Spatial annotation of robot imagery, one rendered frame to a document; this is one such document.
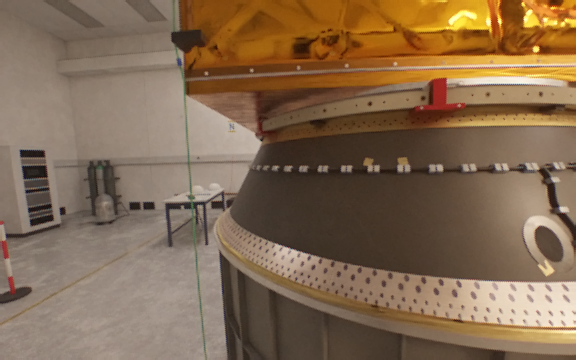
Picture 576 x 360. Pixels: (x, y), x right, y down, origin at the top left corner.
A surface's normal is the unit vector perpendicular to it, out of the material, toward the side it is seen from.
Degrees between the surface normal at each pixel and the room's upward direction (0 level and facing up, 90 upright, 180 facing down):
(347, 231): 62
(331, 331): 90
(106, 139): 90
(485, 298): 43
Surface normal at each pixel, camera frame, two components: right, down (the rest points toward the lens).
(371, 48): 0.00, 0.76
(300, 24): -0.18, 0.28
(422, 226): -0.30, -0.37
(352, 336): -0.47, 0.10
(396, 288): -0.29, -0.66
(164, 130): -0.04, 0.10
